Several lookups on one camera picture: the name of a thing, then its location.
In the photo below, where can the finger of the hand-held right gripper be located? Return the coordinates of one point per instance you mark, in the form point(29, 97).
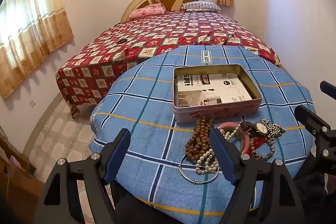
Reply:
point(325, 88)
point(312, 121)

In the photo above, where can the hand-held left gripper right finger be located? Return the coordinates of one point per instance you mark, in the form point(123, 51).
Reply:
point(223, 158)

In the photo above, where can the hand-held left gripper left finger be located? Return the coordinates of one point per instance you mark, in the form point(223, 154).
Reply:
point(119, 150)

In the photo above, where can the pink bangle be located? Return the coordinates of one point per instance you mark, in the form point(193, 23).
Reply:
point(228, 124)

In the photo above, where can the pink tin box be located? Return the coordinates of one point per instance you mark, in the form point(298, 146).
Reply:
point(218, 111)

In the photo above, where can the gold wristwatch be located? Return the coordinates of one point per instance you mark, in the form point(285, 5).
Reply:
point(261, 127)

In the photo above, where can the blue plaid tablecloth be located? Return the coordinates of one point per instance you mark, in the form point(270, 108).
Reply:
point(147, 108)

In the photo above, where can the printed paper sheet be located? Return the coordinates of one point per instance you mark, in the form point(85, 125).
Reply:
point(210, 87)

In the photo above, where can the cardboard box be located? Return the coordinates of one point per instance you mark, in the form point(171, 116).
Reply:
point(15, 182)

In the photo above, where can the small black object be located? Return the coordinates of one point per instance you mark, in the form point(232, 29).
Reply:
point(122, 41)

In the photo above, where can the red patterned bedspread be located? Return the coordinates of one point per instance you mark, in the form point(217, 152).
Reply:
point(157, 32)

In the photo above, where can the pink pillow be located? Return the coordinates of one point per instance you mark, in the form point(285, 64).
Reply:
point(147, 11)

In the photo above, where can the striped pillow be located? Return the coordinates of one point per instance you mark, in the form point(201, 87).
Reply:
point(202, 5)

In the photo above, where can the cream arched headboard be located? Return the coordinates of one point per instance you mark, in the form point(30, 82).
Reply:
point(136, 2)

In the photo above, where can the wide beige window curtain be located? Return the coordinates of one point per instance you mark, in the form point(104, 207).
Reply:
point(31, 29)

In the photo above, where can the wall socket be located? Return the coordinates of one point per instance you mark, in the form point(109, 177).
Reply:
point(32, 103)

